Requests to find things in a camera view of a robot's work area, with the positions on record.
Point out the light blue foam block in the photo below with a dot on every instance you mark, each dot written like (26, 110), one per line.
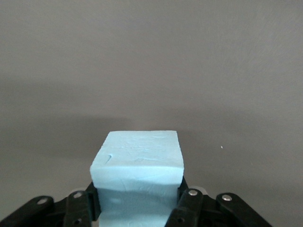
(139, 165)

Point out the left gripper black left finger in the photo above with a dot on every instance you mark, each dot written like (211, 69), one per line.
(59, 212)

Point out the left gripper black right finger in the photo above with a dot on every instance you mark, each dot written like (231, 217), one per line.
(203, 212)

